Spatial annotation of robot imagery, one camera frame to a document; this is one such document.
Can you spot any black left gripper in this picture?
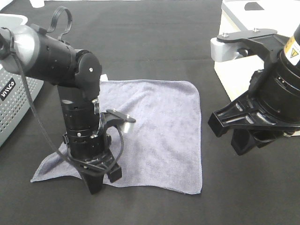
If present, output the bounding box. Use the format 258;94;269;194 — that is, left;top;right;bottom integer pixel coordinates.
62;150;122;195

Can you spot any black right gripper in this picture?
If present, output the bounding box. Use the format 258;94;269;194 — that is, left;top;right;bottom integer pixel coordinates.
207;92;300;156

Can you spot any blue-grey microfibre towel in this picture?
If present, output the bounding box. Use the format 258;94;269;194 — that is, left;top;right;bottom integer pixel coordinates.
30;80;203;195

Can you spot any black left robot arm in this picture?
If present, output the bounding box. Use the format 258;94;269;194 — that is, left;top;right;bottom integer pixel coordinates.
0;25;128;194

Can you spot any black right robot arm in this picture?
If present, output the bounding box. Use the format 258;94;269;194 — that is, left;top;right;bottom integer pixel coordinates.
208;28;300;155

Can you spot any black table cloth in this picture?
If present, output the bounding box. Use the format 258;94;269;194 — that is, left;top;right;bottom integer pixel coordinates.
0;0;300;225

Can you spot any white woven-pattern storage basket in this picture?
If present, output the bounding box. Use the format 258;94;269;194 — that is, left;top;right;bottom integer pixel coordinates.
214;0;300;136

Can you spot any grey perforated plastic basket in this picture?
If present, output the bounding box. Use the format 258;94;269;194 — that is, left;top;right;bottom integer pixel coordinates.
0;14;44;146

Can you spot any white cup at table edge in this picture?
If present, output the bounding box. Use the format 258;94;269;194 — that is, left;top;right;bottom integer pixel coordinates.
30;0;45;8

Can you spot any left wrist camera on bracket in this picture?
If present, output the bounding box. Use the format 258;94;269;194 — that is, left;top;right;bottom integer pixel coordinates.
104;109;136;134

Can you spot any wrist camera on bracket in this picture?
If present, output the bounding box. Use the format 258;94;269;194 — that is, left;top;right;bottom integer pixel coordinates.
210;29;277;62
104;109;136;134

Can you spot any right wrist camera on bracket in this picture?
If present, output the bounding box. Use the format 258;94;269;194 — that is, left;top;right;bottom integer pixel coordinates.
210;29;277;62

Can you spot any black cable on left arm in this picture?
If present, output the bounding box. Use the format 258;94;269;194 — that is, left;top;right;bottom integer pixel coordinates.
0;6;125;175

